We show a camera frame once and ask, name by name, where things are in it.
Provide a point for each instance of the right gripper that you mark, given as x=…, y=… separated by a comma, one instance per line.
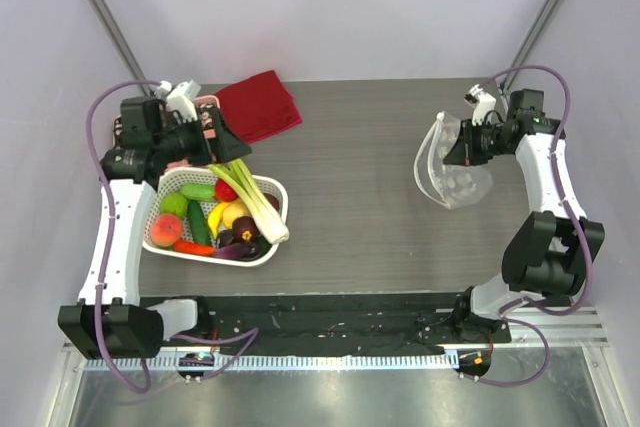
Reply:
x=466, y=142

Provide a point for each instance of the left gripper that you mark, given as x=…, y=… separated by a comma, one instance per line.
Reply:
x=226, y=145

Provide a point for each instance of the clear zip top bag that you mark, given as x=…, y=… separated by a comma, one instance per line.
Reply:
x=450, y=186

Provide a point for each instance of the red strawberry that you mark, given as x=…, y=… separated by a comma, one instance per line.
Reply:
x=224, y=192

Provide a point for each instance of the green round fruit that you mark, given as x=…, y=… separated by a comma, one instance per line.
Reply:
x=175, y=204

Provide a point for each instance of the dark green cucumber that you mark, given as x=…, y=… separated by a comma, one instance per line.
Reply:
x=198, y=225

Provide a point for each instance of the peach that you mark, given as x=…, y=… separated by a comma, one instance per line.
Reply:
x=166, y=230

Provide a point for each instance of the purple eggplant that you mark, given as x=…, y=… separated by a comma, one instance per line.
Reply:
x=239, y=251

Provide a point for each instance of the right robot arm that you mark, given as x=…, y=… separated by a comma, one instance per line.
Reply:
x=552, y=253

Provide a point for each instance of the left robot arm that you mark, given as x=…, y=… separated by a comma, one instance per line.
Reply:
x=108, y=320

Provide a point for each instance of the green leek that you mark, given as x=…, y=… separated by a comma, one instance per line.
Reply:
x=268, y=220

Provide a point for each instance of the red folded cloth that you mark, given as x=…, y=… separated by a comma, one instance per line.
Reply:
x=258, y=107

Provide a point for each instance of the pink divided tray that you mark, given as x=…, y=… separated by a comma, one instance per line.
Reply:
x=147, y=125

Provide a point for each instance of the light green cucumber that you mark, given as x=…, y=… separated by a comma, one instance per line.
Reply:
x=198, y=192

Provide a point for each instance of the dark red plum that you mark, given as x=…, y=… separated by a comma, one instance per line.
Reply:
x=274, y=202

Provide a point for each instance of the yellow banana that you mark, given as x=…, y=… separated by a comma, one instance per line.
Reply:
x=215, y=218

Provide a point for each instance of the dark purple mangosteen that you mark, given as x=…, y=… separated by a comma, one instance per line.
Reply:
x=244, y=229

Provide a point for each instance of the dark purple fig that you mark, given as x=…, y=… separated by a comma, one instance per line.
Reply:
x=225, y=238

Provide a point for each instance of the orange carrot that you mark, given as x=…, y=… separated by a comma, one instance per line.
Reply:
x=191, y=248

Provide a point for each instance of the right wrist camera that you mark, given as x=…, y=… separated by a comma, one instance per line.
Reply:
x=481, y=102

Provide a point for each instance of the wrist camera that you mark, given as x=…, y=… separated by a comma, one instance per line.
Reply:
x=481, y=102
x=180, y=97

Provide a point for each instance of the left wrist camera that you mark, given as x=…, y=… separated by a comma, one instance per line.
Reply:
x=180, y=97

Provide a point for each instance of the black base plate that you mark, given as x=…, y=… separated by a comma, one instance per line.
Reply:
x=337, y=325

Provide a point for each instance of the white slotted cable duct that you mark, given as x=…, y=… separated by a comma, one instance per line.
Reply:
x=190, y=361

